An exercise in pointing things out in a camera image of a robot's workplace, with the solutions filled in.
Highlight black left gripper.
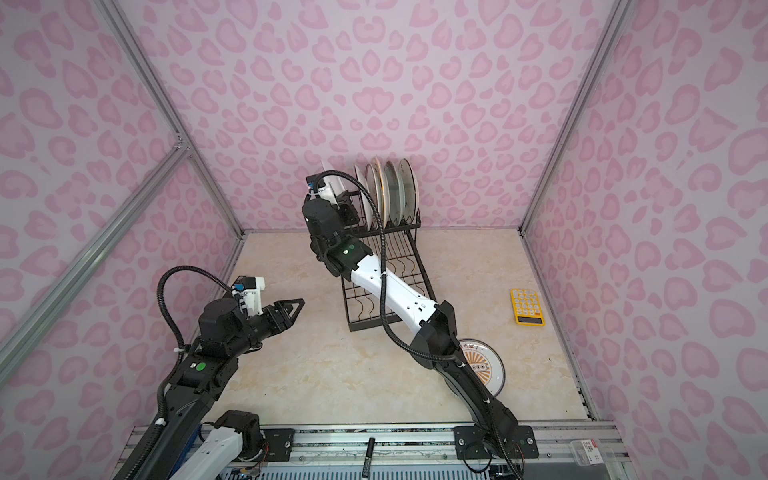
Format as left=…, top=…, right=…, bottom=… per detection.
left=227, top=296, right=304, bottom=360

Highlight green-rim lettered white plate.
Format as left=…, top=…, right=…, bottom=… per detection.
left=354, top=165, right=374, bottom=231

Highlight cat pumpkin star plate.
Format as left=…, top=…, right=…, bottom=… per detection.
left=371, top=157, right=389, bottom=227

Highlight light blue flower plate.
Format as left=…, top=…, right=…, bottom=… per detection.
left=384, top=161, right=403, bottom=226

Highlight white floral speckled plate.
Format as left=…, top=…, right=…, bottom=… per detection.
left=398, top=159, right=420, bottom=224

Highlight orange sunburst plate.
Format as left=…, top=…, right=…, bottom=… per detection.
left=365, top=158, right=384, bottom=221
left=459, top=338, right=506, bottom=397

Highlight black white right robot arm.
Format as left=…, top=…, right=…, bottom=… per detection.
left=302, top=170, right=522, bottom=477

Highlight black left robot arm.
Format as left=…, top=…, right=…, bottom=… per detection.
left=116, top=265, right=305, bottom=479

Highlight black two-tier dish rack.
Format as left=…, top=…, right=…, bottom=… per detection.
left=327, top=193, right=437, bottom=333

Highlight black marker pen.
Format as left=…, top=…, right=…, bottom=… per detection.
left=361, top=437, right=376, bottom=480

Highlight yellow calculator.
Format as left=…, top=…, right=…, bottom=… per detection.
left=510, top=288, right=546, bottom=327

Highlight white red label tag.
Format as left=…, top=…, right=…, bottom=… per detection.
left=569, top=439, right=605, bottom=467

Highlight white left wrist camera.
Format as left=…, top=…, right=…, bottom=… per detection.
left=231, top=275, right=265, bottom=318

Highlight diagonal aluminium frame bar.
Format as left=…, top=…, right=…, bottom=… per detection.
left=1, top=141, right=188, bottom=385

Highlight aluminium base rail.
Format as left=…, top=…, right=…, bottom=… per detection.
left=166, top=420, right=639, bottom=479

